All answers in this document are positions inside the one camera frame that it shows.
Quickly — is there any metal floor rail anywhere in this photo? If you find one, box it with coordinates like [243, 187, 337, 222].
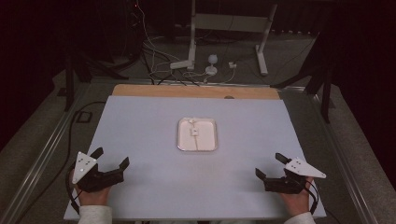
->
[0, 81, 92, 224]
[279, 86, 378, 224]

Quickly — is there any thin wooden skewer stick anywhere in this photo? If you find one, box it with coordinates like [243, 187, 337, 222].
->
[190, 119, 200, 151]

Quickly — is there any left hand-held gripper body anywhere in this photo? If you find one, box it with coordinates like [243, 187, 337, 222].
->
[72, 151, 125, 193]

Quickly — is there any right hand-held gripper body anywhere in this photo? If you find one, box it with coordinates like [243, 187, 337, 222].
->
[263, 157, 327, 194]

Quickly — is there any black cable bundle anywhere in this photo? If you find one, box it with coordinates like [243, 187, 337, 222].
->
[139, 46, 201, 87]

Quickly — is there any cream square tray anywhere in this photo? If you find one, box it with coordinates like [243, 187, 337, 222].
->
[177, 117, 219, 153]

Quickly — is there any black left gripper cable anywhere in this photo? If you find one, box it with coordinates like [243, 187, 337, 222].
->
[64, 169, 81, 216]

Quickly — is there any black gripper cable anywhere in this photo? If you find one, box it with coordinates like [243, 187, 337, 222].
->
[305, 178, 320, 216]
[64, 169, 81, 216]

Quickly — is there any person's left hand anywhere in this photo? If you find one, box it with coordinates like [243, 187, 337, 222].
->
[73, 182, 110, 207]

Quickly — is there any black tripod stand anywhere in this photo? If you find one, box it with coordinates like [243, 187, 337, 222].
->
[270, 31, 336, 124]
[64, 50, 129, 112]

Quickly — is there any thin white adapter cable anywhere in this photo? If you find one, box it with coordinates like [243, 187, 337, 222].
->
[183, 66, 236, 85]

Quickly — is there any white power strip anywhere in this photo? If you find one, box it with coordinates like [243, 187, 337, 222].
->
[169, 60, 194, 70]

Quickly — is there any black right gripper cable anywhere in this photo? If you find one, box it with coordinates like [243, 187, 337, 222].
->
[305, 178, 320, 216]

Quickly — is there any white metal stand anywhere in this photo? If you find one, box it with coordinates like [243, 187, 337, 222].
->
[187, 0, 278, 77]

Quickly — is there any person's right hand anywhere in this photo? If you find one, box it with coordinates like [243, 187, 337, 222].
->
[279, 177, 314, 217]

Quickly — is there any pale table cover sheet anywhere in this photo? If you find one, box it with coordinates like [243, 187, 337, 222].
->
[64, 95, 327, 221]

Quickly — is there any long black floor cable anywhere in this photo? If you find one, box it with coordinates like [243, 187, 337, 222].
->
[17, 101, 106, 220]

